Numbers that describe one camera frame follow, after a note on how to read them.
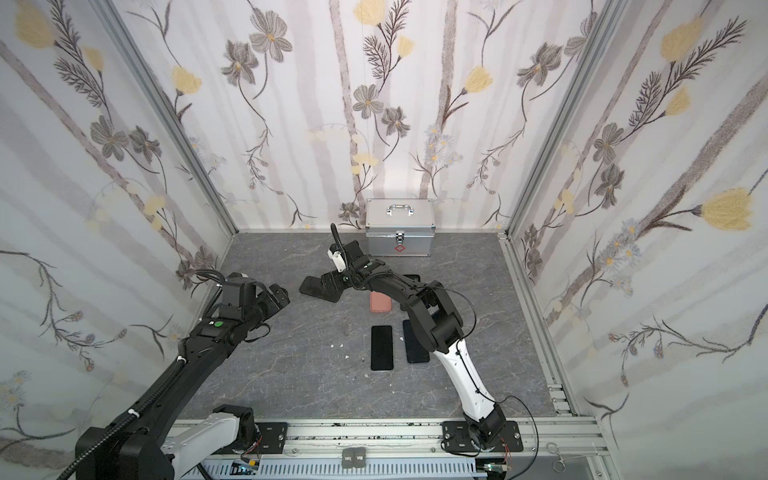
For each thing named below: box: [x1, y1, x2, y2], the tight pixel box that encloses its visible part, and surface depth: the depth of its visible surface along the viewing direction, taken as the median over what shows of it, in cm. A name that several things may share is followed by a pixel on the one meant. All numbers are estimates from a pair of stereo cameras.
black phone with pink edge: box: [371, 325, 394, 371], surface depth 92 cm
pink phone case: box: [370, 291, 392, 313], surface depth 101 cm
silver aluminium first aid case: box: [365, 197, 436, 258], surface depth 109 cm
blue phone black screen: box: [402, 320, 430, 363], surface depth 90 cm
